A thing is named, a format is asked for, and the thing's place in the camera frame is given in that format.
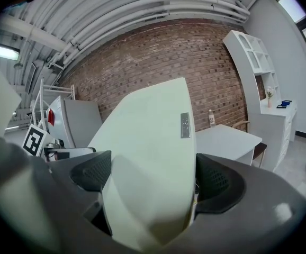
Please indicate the white item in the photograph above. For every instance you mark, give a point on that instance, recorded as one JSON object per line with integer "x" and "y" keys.
{"x": 147, "y": 141}

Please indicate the white refrigerator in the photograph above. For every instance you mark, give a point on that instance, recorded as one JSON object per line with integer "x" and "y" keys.
{"x": 76, "y": 120}

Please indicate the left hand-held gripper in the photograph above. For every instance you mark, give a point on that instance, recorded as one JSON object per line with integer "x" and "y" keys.
{"x": 35, "y": 140}

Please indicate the wooden chair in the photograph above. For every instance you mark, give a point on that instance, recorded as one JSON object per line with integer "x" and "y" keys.
{"x": 259, "y": 148}

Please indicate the white table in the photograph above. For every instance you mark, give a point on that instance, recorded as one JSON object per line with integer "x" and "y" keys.
{"x": 221, "y": 141}

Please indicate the wall-mounted monitor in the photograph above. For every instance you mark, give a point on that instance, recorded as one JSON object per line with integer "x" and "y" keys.
{"x": 31, "y": 77}

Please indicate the white ceiling pipes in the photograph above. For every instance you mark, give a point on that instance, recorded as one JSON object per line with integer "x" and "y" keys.
{"x": 142, "y": 12}

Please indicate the white shelf cabinet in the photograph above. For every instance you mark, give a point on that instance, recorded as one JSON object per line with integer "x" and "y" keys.
{"x": 272, "y": 126}

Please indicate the ceiling lamp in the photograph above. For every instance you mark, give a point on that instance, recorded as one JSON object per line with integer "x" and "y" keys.
{"x": 0, "y": 51}

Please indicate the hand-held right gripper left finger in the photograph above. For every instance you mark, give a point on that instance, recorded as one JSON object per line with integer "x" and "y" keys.
{"x": 49, "y": 200}

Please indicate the clear plastic bottle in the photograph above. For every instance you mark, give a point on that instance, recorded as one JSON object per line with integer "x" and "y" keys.
{"x": 211, "y": 119}

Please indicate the pink vase with flowers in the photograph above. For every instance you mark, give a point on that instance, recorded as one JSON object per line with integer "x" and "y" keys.
{"x": 269, "y": 98}

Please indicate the white metal rack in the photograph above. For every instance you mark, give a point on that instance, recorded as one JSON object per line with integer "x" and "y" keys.
{"x": 43, "y": 102}

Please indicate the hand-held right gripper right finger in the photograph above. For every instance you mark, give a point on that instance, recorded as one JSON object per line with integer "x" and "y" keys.
{"x": 248, "y": 210}

